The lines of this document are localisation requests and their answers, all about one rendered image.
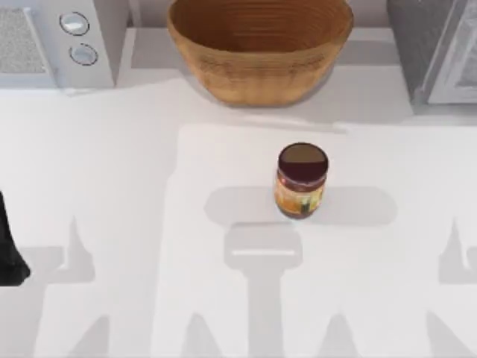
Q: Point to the dark-lidded jar with orange label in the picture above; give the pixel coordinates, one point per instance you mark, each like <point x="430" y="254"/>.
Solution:
<point x="301" y="186"/>

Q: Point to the round silver microwave knob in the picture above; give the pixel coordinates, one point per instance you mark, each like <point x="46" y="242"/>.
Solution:
<point x="74" y="23"/>
<point x="83" y="54"/>

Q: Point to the grey cabinet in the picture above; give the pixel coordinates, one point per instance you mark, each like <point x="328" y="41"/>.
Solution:
<point x="436" y="48"/>

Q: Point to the brown wicker basket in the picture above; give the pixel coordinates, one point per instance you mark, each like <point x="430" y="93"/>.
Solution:
<point x="257" y="71"/>

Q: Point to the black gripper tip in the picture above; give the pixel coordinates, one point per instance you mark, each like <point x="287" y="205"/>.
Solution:
<point x="9" y="257"/>

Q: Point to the pale microwave oven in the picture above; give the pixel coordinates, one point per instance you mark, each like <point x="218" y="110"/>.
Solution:
<point x="56" y="41"/>

